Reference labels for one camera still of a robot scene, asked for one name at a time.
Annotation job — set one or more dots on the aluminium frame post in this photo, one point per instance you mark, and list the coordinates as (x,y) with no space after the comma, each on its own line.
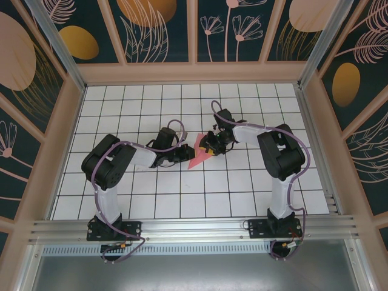
(325,45)
(59,51)

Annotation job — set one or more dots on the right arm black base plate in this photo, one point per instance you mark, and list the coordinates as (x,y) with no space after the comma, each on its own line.
(257,228)

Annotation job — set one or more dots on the aluminium side rail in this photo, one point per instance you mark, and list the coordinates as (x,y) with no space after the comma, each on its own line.
(315,145)

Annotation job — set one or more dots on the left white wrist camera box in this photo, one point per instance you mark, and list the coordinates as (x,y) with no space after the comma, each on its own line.
(182,135)

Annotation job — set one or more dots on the long aluminium mounting rail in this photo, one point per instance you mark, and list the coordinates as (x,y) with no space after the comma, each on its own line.
(194,227)

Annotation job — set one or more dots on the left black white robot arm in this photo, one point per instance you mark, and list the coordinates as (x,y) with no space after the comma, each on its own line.
(106,163)

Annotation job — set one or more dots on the pink square paper sheet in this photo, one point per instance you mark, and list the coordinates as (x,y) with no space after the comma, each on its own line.
(200,159)

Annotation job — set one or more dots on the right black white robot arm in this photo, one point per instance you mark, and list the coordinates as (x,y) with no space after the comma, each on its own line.
(279,151)

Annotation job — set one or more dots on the grey metal sheet panel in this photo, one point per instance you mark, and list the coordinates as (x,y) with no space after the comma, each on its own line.
(194,272)

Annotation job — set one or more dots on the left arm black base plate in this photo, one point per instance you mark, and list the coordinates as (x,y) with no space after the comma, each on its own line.
(133,227)

